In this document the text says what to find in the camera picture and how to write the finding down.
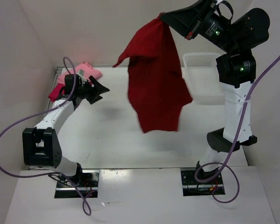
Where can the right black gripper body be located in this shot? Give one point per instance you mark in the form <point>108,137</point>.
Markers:
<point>215,28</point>

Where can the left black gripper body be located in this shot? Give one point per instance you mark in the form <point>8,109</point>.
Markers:
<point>84,90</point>

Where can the light pink t shirt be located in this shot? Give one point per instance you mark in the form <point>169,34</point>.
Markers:
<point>88,71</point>

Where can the magenta red t shirt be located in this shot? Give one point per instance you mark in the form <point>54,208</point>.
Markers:
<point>59,89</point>

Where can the dark red t shirt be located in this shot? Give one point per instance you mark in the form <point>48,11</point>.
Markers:
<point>156,89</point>

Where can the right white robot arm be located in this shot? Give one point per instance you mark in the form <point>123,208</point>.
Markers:
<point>236,70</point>

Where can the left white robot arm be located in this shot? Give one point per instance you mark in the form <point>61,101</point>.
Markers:
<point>41,147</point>

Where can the white plastic basket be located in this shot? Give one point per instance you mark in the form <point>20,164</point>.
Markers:
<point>204,85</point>

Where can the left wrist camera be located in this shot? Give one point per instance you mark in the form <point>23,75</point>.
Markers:
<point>80,73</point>

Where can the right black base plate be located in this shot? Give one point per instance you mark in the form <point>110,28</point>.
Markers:
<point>191,187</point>

